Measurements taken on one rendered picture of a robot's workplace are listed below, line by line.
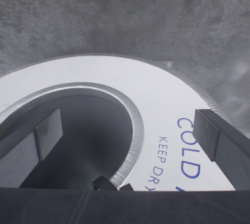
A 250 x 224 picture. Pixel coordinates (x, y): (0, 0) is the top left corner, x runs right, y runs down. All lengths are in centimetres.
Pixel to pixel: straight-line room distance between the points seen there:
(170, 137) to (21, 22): 119
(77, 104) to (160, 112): 43
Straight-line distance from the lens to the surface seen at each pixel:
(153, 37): 123
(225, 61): 144
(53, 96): 86
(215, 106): 74
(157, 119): 63
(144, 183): 51
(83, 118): 96
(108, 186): 49
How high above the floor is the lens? 114
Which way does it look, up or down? 49 degrees down
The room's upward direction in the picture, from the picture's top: 175 degrees counter-clockwise
